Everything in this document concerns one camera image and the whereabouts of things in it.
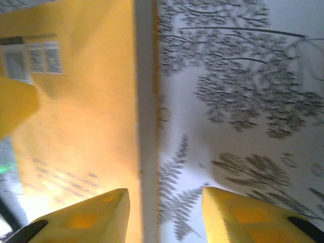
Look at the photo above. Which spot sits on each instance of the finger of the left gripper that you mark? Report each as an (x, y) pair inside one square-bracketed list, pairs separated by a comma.
[(15, 106)]

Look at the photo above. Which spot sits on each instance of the floral patterned table cover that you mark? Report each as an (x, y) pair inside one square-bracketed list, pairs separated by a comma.
[(227, 126)]

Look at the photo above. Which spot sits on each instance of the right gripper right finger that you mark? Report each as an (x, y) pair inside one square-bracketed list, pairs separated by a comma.
[(240, 220)]

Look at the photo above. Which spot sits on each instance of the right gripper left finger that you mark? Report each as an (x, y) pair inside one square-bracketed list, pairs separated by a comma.
[(101, 222)]

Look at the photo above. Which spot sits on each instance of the yellow book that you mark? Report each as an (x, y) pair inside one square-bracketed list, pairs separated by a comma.
[(88, 101)]

